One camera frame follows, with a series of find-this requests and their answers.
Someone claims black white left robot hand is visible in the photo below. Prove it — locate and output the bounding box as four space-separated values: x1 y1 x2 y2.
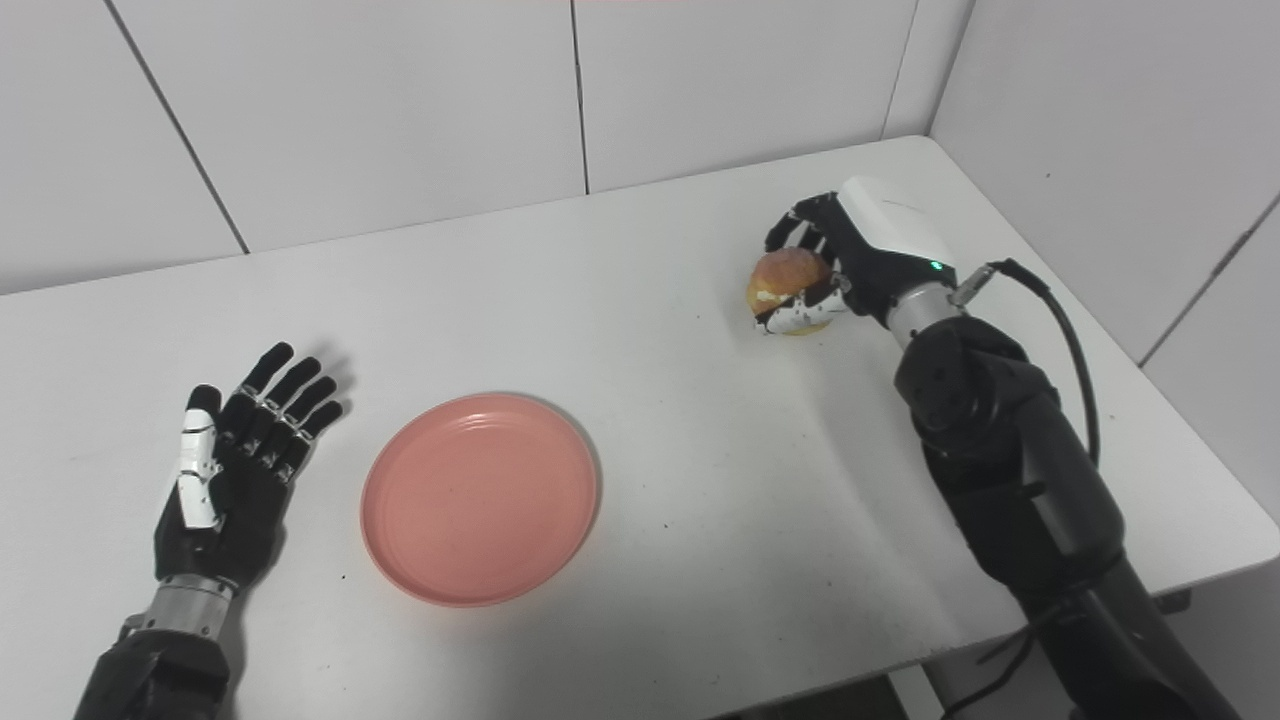
153 342 345 589

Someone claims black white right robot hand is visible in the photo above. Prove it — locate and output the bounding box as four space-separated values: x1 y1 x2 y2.
752 176 959 336

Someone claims cream puff pastry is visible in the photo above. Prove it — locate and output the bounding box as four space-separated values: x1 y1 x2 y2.
745 248 836 337

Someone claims pink round plate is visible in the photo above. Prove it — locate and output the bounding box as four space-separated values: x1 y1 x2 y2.
360 392 600 608

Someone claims white table leg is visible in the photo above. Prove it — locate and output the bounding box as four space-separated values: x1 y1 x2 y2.
890 662 966 720

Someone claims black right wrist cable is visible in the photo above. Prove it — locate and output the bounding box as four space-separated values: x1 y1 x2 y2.
950 258 1101 471

